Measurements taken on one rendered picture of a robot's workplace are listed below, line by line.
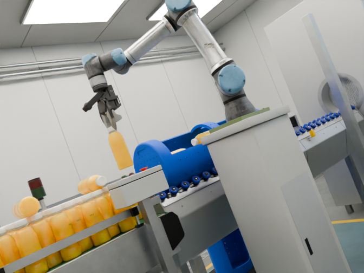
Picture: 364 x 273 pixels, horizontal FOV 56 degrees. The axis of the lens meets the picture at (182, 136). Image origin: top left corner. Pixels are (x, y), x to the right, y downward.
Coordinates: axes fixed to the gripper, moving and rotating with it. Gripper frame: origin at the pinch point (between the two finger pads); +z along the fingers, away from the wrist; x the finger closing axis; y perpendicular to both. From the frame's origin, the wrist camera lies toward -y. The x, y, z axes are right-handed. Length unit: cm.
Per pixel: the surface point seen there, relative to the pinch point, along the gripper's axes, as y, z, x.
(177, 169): 23.4, 28.4, -4.1
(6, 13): 66, -207, 255
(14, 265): -56, 36, -11
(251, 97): 521, -39, 324
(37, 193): -28, 14, 43
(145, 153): 16.6, 15.2, 7.0
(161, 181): -1.5, 29.2, -24.6
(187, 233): 17, 58, -2
